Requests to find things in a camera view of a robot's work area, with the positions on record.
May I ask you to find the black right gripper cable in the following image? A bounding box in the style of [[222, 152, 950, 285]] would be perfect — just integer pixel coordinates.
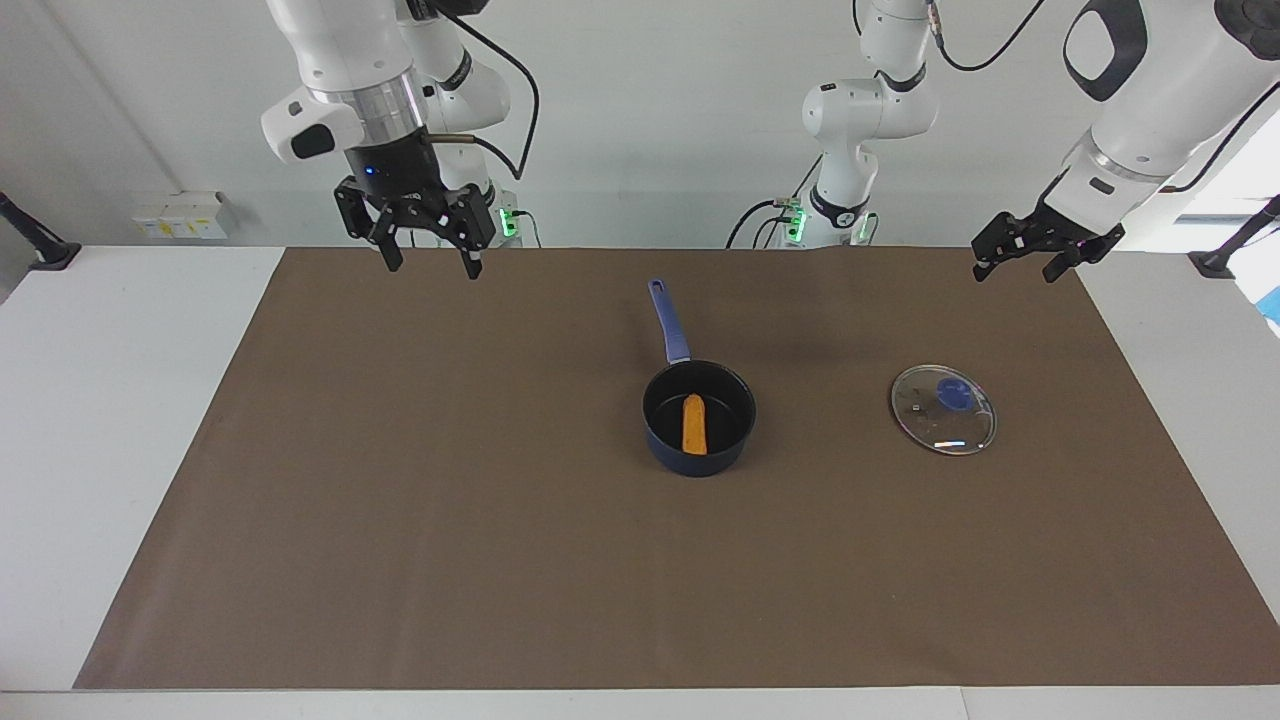
[[430, 0, 541, 181]]

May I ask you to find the glass lid with blue knob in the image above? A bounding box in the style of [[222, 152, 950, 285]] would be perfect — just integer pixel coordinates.
[[890, 364, 998, 457]]

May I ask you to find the brown table mat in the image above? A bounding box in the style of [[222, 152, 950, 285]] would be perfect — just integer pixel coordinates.
[[75, 247, 1280, 691]]

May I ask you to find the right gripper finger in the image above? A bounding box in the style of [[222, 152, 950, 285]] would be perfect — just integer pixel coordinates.
[[372, 205, 406, 273], [455, 195, 493, 281]]

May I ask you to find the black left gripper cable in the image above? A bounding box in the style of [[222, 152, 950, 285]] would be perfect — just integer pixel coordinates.
[[925, 0, 1280, 196]]

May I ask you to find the white wall socket box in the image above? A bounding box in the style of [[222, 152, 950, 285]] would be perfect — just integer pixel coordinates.
[[132, 192, 241, 241]]

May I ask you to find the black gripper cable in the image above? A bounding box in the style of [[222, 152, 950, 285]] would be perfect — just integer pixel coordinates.
[[925, 0, 1280, 196], [430, 0, 541, 181]]

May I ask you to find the dark blue handled pot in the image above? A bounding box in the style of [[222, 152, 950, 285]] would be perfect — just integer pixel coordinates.
[[642, 278, 758, 479]]

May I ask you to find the black clamp stand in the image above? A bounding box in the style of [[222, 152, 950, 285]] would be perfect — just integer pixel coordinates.
[[1188, 195, 1280, 279], [0, 190, 83, 271]]

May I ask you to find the black arm base cable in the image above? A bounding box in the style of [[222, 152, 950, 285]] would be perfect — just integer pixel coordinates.
[[727, 198, 811, 249], [497, 205, 543, 249]]

